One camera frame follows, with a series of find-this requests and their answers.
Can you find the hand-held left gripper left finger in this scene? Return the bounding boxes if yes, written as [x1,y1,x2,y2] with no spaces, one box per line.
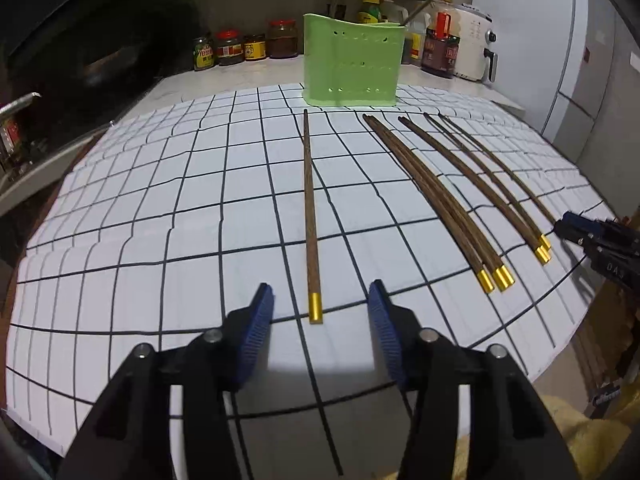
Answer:
[55,283,276,480]

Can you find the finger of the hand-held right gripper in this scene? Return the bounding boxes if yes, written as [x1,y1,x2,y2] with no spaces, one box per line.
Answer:
[561,211,609,234]
[555,224,599,262]

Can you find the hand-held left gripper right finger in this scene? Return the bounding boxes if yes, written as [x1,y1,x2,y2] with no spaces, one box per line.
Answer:
[366,279,581,480]

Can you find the green perforated utensil holder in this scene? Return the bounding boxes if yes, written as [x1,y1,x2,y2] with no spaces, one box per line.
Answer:
[301,14,405,109]

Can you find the white black grid mat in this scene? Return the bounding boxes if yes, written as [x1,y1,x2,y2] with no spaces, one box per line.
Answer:
[5,82,618,480]

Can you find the yellow cloth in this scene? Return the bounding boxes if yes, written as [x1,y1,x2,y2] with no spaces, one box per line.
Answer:
[542,395,636,480]

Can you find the grey refrigerator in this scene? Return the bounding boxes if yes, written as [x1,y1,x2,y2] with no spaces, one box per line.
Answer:
[472,0,618,161]

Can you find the white air fryer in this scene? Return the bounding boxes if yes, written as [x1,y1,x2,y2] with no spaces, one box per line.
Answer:
[452,2,499,84]

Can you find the red cap soy sauce bottle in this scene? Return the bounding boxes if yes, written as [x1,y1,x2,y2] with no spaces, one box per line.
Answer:
[421,11,461,79]

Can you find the clear plastic jug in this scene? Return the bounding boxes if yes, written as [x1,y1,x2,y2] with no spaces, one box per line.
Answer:
[382,0,408,25]

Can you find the green label jar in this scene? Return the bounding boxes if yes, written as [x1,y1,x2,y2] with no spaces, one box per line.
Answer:
[192,35,217,72]

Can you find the yellow label jar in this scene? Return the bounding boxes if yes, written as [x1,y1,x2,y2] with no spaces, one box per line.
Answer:
[244,34,267,62]

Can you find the red lid sauce jar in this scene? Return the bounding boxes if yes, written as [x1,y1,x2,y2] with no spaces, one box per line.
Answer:
[216,30,246,66]

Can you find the dark chili paste jar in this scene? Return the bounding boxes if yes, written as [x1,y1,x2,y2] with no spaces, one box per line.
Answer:
[267,20,300,59]

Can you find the yellow cap green bottle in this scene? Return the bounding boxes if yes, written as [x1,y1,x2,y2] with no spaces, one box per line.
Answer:
[357,0,383,24]

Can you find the dark kitchen appliance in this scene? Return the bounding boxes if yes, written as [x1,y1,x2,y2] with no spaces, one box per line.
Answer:
[0,0,193,241]

